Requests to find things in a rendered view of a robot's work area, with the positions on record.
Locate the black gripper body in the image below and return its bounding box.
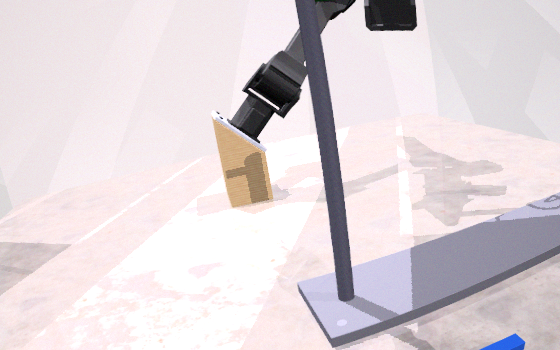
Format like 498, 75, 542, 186
364, 0, 417, 31

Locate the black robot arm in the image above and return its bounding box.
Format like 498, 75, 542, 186
227, 0, 356, 143

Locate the blue rectangular bar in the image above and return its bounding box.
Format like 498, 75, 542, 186
480, 333, 525, 350

